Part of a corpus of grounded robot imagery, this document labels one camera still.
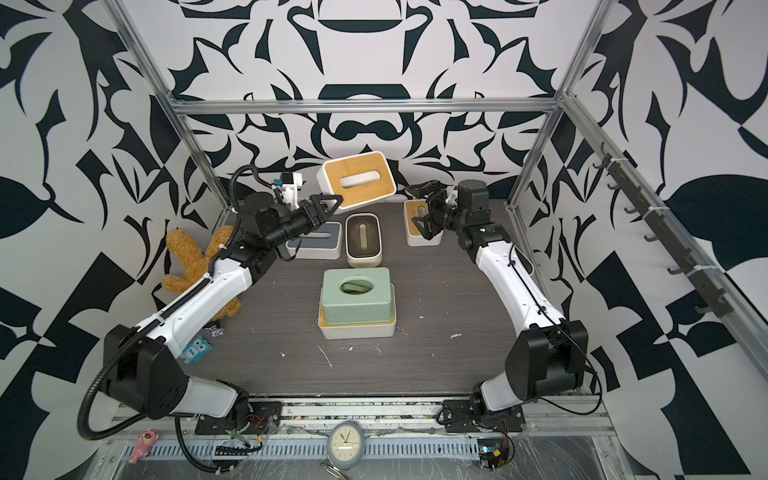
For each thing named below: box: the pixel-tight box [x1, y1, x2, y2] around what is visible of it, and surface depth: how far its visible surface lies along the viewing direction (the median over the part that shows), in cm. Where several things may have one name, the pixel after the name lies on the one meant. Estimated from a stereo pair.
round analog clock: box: [327, 421, 364, 470], surface depth 69 cm
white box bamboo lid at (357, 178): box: [317, 151, 397, 209], surface depth 76 cm
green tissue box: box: [322, 268, 394, 325], surface depth 79 cm
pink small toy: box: [128, 428, 160, 465], surface depth 70 cm
